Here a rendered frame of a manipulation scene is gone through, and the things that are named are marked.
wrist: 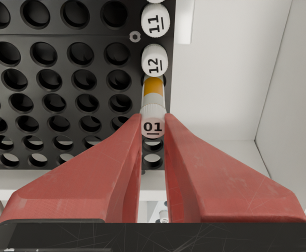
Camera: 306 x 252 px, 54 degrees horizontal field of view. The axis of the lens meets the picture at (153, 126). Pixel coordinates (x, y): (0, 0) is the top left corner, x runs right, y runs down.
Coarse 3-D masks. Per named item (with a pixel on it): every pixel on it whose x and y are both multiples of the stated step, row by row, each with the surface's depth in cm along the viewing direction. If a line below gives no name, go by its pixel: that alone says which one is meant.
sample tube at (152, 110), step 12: (144, 84) 15; (156, 84) 15; (144, 96) 14; (156, 96) 14; (144, 108) 13; (156, 108) 13; (144, 120) 12; (156, 120) 12; (144, 132) 13; (156, 132) 13
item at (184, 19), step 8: (176, 0) 18; (184, 0) 18; (192, 0) 18; (176, 8) 19; (184, 8) 19; (192, 8) 19; (176, 16) 19; (184, 16) 19; (192, 16) 19; (176, 24) 19; (184, 24) 19; (192, 24) 19; (176, 32) 20; (184, 32) 20; (176, 40) 20; (184, 40) 20
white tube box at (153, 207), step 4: (148, 204) 42; (152, 204) 39; (156, 204) 37; (160, 204) 37; (164, 204) 38; (148, 208) 41; (152, 208) 39; (156, 208) 38; (160, 208) 38; (164, 208) 38; (148, 212) 41; (152, 212) 38; (156, 212) 38; (148, 216) 40; (152, 216) 39; (156, 216) 39; (148, 220) 39; (152, 220) 39; (156, 220) 40
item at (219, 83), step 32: (224, 0) 20; (256, 0) 20; (288, 0) 20; (192, 32) 21; (224, 32) 21; (256, 32) 21; (192, 64) 22; (224, 64) 22; (256, 64) 22; (192, 96) 24; (224, 96) 24; (256, 96) 24; (192, 128) 26; (224, 128) 26; (256, 128) 26; (256, 160) 24; (0, 192) 22; (160, 192) 22
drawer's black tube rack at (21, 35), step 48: (0, 0) 13; (48, 0) 13; (96, 0) 13; (0, 48) 18; (48, 48) 18; (96, 48) 15; (0, 96) 16; (48, 96) 20; (96, 96) 16; (0, 144) 19; (48, 144) 18
